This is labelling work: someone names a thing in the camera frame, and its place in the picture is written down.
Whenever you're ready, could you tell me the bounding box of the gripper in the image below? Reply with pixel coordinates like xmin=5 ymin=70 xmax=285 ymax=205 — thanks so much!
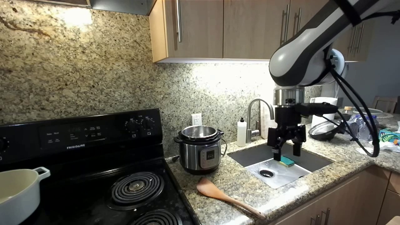
xmin=267 ymin=106 xmax=307 ymax=162

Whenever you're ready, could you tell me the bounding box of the black cooker lid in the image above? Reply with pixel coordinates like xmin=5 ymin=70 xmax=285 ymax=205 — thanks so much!
xmin=308 ymin=120 xmax=346 ymax=141

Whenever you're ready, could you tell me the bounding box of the steel pressure cooker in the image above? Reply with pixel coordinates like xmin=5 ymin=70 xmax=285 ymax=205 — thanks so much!
xmin=174 ymin=125 xmax=225 ymax=175

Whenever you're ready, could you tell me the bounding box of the wooden spatula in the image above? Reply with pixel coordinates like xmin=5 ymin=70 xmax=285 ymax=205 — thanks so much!
xmin=196 ymin=177 xmax=266 ymax=220

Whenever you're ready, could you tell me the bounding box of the teal and yellow sponge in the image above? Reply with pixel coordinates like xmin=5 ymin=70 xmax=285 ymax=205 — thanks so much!
xmin=279 ymin=155 xmax=296 ymax=168

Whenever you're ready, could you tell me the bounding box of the sink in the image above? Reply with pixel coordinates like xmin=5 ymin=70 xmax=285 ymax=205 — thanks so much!
xmin=227 ymin=142 xmax=334 ymax=189

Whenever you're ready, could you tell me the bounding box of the steel tap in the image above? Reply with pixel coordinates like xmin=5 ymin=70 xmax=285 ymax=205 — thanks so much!
xmin=246 ymin=98 xmax=275 ymax=144

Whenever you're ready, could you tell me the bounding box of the paper towel roll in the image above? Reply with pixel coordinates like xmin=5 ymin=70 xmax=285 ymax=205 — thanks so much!
xmin=310 ymin=97 xmax=338 ymax=128

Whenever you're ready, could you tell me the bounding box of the white soap bottle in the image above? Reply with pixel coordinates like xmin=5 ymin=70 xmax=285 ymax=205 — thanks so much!
xmin=237 ymin=117 xmax=247 ymax=147

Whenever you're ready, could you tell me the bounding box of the clear plastic bag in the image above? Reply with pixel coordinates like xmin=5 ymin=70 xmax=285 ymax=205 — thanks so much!
xmin=346 ymin=114 xmax=380 ymax=142

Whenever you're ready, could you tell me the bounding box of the base cabinet door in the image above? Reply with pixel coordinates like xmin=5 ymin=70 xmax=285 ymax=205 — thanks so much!
xmin=269 ymin=166 xmax=391 ymax=225

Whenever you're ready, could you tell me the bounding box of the grey plate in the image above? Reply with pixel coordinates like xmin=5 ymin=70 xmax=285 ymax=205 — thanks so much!
xmin=352 ymin=107 xmax=394 ymax=119

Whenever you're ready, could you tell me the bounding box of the teal tissue box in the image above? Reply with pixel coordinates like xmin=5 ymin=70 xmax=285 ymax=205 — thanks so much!
xmin=378 ymin=128 xmax=400 ymax=146

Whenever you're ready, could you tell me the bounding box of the white napkin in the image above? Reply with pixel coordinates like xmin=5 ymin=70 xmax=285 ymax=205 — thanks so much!
xmin=356 ymin=140 xmax=400 ymax=154

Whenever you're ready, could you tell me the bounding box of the wooden chair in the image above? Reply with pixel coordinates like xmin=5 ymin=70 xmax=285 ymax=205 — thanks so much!
xmin=371 ymin=96 xmax=399 ymax=114

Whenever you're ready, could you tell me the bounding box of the coil burner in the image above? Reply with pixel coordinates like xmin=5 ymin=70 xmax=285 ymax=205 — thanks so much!
xmin=129 ymin=209 xmax=183 ymax=225
xmin=107 ymin=172 xmax=165 ymax=211

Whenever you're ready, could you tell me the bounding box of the black electric stove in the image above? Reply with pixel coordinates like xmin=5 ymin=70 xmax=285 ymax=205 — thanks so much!
xmin=0 ymin=108 xmax=201 ymax=225

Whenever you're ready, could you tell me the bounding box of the range hood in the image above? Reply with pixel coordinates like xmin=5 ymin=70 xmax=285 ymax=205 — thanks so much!
xmin=31 ymin=0 xmax=157 ymax=16

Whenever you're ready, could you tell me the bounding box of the white pot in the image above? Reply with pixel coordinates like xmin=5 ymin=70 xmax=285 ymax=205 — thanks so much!
xmin=0 ymin=167 xmax=51 ymax=225

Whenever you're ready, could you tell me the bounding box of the base cabinet door handle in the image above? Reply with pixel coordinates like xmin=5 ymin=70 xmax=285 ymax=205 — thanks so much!
xmin=310 ymin=207 xmax=331 ymax=225

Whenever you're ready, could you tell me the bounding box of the wooden wall cabinet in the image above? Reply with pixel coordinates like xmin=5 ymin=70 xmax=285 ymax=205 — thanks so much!
xmin=149 ymin=0 xmax=374 ymax=64

